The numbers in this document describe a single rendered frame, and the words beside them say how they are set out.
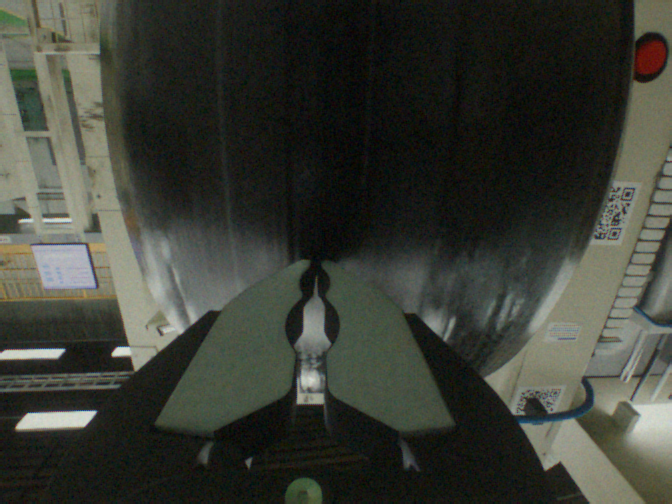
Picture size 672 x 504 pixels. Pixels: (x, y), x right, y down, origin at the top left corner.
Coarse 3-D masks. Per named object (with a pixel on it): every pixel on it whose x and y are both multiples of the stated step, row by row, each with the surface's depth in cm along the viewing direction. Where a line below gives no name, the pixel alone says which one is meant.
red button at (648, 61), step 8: (640, 48) 28; (648, 48) 28; (656, 48) 28; (664, 48) 28; (640, 56) 28; (648, 56) 28; (656, 56) 28; (664, 56) 28; (640, 64) 29; (648, 64) 28; (656, 64) 29; (640, 72) 29; (648, 72) 29
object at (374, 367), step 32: (320, 288) 13; (352, 288) 11; (352, 320) 9; (384, 320) 9; (352, 352) 8; (384, 352) 8; (416, 352) 8; (352, 384) 7; (384, 384) 7; (416, 384) 7; (352, 416) 7; (384, 416) 7; (416, 416) 7; (448, 416) 7; (352, 448) 7
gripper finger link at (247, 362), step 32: (256, 288) 11; (288, 288) 11; (224, 320) 9; (256, 320) 9; (288, 320) 10; (224, 352) 8; (256, 352) 8; (288, 352) 8; (192, 384) 7; (224, 384) 7; (256, 384) 7; (288, 384) 7; (160, 416) 6; (192, 416) 6; (224, 416) 6; (256, 416) 7; (288, 416) 7; (256, 448) 7
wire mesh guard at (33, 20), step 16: (32, 0) 57; (64, 0) 58; (32, 16) 58; (96, 16) 59; (32, 32) 59; (32, 48) 60; (48, 48) 60; (64, 48) 60; (80, 48) 60; (96, 48) 61
